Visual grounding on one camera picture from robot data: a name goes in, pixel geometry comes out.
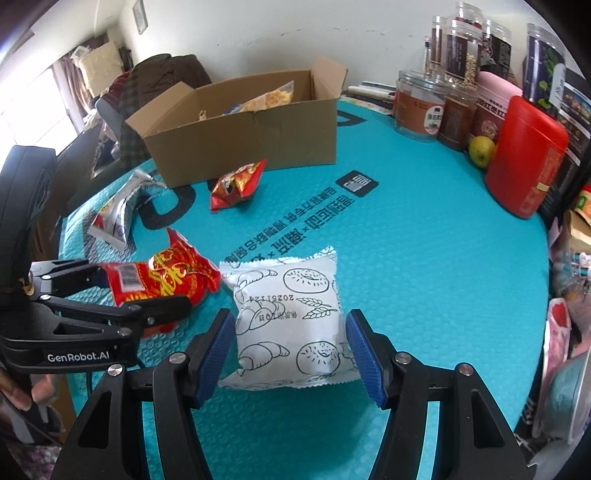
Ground clear waffle packet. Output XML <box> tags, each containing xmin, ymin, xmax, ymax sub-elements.
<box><xmin>240</xmin><ymin>80</ymin><xmax>296</xmax><ymax>114</ymax></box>

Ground person's printed clothing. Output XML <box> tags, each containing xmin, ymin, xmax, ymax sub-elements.
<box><xmin>0</xmin><ymin>408</ymin><xmax>70</xmax><ymax>480</ymax></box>

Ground cream cushion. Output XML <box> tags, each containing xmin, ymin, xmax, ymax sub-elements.
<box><xmin>81</xmin><ymin>41</ymin><xmax>125</xmax><ymax>97</ymax></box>

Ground pink canister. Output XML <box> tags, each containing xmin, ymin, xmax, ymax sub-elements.
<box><xmin>471</xmin><ymin>70</ymin><xmax>525</xmax><ymax>144</ymax></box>

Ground black printed pouch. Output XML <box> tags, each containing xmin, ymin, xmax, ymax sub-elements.
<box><xmin>538</xmin><ymin>69</ymin><xmax>591</xmax><ymax>224</ymax></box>

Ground brown quilted jacket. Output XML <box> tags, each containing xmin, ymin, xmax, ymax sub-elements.
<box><xmin>134</xmin><ymin>54</ymin><xmax>213</xmax><ymax>90</ymax></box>

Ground white bread packet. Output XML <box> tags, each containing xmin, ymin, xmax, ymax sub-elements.
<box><xmin>217</xmin><ymin>246</ymin><xmax>365</xmax><ymax>391</ymax></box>

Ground brown paper box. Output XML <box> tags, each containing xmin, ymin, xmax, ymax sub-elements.
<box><xmin>561</xmin><ymin>210</ymin><xmax>591</xmax><ymax>252</ymax></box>

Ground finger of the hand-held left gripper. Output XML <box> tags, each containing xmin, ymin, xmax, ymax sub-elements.
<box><xmin>41</xmin><ymin>294</ymin><xmax>193</xmax><ymax>339</ymax></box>
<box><xmin>28</xmin><ymin>258</ymin><xmax>108</xmax><ymax>300</ymax></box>

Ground red tin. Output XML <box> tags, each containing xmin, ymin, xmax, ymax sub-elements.
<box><xmin>485</xmin><ymin>95</ymin><xmax>570</xmax><ymax>220</ymax></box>

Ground teal bubble mat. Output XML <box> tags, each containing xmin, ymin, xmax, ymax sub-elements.
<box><xmin>60</xmin><ymin>97</ymin><xmax>552</xmax><ymax>480</ymax></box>

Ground orange green carton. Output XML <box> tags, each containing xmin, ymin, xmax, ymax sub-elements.
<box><xmin>573</xmin><ymin>182</ymin><xmax>591</xmax><ymax>215</ymax></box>

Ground pack of small vials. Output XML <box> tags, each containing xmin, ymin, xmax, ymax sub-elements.
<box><xmin>566</xmin><ymin>251</ymin><xmax>591</xmax><ymax>282</ymax></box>

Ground silver snack packet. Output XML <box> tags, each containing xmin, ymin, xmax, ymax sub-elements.
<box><xmin>88</xmin><ymin>168</ymin><xmax>167</xmax><ymax>252</ymax></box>

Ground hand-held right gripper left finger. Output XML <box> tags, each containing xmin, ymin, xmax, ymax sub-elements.
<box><xmin>62</xmin><ymin>308</ymin><xmax>237</xmax><ymax>480</ymax></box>

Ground clear jar dark label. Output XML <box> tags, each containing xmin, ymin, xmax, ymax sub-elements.
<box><xmin>480</xmin><ymin>19</ymin><xmax>513</xmax><ymax>79</ymax></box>
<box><xmin>444</xmin><ymin>18</ymin><xmax>483</xmax><ymax>90</ymax></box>

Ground person's left hand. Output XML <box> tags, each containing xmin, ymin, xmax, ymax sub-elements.
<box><xmin>0</xmin><ymin>371</ymin><xmax>54</xmax><ymax>412</ymax></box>

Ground curtain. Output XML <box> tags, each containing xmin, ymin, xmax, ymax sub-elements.
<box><xmin>51</xmin><ymin>53</ymin><xmax>88</xmax><ymax>121</ymax></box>

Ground clear jar nut contents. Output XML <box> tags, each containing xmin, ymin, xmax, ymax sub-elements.
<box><xmin>424</xmin><ymin>15</ymin><xmax>455</xmax><ymax>77</ymax></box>

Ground window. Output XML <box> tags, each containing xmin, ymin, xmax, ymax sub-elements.
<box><xmin>0</xmin><ymin>69</ymin><xmax>70</xmax><ymax>153</ymax></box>

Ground clear jar purple contents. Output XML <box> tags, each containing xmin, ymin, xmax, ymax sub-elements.
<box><xmin>522</xmin><ymin>23</ymin><xmax>568</xmax><ymax>116</ymax></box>

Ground cardboard box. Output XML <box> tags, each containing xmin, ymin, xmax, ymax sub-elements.
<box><xmin>124</xmin><ymin>55</ymin><xmax>349</xmax><ymax>189</ymax></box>

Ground plaid cloth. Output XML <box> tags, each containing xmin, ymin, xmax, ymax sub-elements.
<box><xmin>113</xmin><ymin>71</ymin><xmax>153</xmax><ymax>162</ymax></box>

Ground clear jar dark red contents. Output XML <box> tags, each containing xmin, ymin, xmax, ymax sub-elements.
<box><xmin>455</xmin><ymin>1</ymin><xmax>485</xmax><ymax>24</ymax></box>

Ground green fruit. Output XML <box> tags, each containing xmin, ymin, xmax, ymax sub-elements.
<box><xmin>468</xmin><ymin>135</ymin><xmax>497</xmax><ymax>169</ymax></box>

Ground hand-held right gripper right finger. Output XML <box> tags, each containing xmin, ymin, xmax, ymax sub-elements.
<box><xmin>345</xmin><ymin>308</ymin><xmax>527</xmax><ymax>480</ymax></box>

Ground small red snack packet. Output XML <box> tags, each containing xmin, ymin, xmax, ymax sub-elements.
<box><xmin>210</xmin><ymin>159</ymin><xmax>269</xmax><ymax>213</ymax></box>

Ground pink snack packet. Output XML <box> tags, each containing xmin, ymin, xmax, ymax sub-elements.
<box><xmin>540</xmin><ymin>298</ymin><xmax>573</xmax><ymax>416</ymax></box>

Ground red gold-print snack packet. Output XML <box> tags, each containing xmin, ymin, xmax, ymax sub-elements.
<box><xmin>99</xmin><ymin>227</ymin><xmax>222</xmax><ymax>335</ymax></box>

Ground clear jar rust contents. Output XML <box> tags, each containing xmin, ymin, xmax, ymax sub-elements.
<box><xmin>393</xmin><ymin>69</ymin><xmax>446</xmax><ymax>144</ymax></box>

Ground dark brown jar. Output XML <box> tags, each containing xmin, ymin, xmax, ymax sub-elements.
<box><xmin>438</xmin><ymin>90</ymin><xmax>478</xmax><ymax>153</ymax></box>

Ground teal foil-lid bowl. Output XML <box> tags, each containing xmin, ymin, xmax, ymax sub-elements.
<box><xmin>531</xmin><ymin>351</ymin><xmax>591</xmax><ymax>444</ymax></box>

